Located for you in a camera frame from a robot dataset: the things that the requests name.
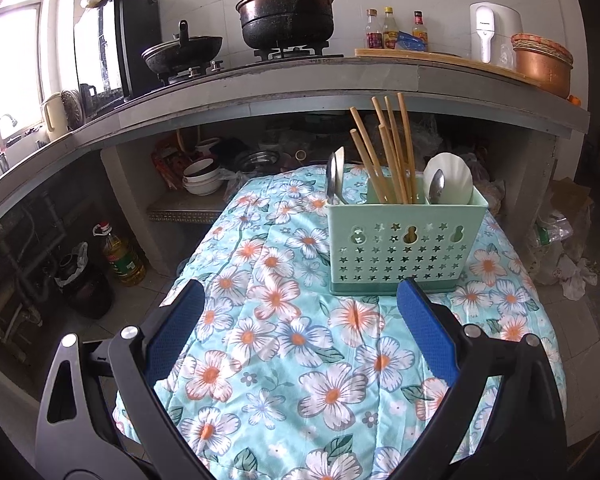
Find yellow cap sauce bottle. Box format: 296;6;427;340
382;7;400;50

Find cooking oil bottle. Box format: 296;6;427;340
92;222;147;287

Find large black pot with lid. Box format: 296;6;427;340
236;0;342;51

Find metal bowl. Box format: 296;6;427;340
232;149;286;176

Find metal faucet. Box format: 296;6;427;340
0;114;18;171

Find wooden cutting board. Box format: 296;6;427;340
355;47;536;81

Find woven bamboo lid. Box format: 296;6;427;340
511;33;574;67

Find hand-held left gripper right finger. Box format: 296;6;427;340
387;277;568;480

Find green plastic utensil holder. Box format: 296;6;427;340
326;175;490;296

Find black bucket with bag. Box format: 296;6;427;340
55;242;116;318

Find black microwave oven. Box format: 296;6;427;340
74;0;162;111

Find red packaging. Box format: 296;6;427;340
152;137;186;191

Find black wok with lid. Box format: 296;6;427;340
141;20;224;75

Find cream cup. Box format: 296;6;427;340
41;92;71;141

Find stack of white bowls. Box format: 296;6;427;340
182;157;223;196

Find slim white spoon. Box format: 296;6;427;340
334;146;349;206

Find gas stove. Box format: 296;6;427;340
155;40;346;86

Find copper inner pot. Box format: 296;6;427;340
512;47;573;100

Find floral blue blanket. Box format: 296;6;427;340
112;162;567;480

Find wide white ceramic spoon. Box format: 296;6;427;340
423;152;474;206

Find metal spoon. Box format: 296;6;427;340
428;169;447;206
326;151;339;206

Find wooden chopstick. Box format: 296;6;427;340
349;106;393;206
350;130;387;206
371;96;406;205
384;95;411;206

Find red label sauce bottle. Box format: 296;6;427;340
365;8;383;50

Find crumpled white cloth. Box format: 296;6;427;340
560;257;600;301

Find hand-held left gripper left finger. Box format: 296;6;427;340
34;279;216;480

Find blue packet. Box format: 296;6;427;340
395;31;426;52

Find drain pipes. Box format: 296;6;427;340
0;205;56;346

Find clear plastic bags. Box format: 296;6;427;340
407;112;461;161

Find bundle of wooden chopsticks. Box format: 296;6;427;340
396;92;417;206

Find red cap sauce bottle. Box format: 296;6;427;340
412;10;428;46

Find cardboard box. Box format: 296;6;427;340
550;177;596;226

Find window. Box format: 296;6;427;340
0;0;46;136

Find concrete kitchen counter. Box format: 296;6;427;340
0;55;591;271

